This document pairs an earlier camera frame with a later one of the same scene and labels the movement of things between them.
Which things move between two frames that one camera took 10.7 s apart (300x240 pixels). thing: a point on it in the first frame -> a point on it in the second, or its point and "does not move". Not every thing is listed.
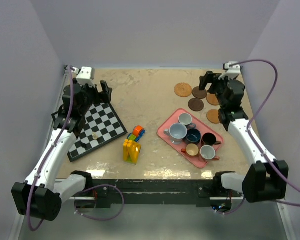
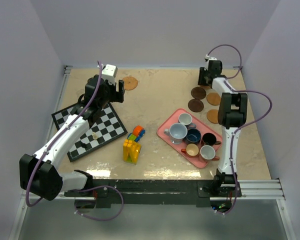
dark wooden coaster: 196,104 does not move
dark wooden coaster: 199,94 does not move
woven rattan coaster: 183,90 -> 130,82
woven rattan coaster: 212,99 does not move
